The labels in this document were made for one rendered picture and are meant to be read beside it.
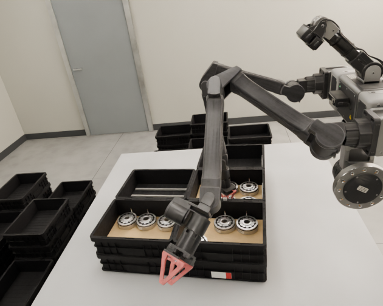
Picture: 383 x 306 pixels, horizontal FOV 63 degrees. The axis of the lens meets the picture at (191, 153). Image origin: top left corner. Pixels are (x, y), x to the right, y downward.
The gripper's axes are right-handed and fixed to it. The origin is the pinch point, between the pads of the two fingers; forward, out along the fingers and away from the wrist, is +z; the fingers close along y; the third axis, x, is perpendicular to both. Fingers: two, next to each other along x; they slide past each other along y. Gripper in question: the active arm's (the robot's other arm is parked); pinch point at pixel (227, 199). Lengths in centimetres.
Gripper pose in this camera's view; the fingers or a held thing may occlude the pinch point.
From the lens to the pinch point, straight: 169.3
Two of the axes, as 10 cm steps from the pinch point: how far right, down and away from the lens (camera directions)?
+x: 8.3, -3.7, 4.2
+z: 1.5, 8.7, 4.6
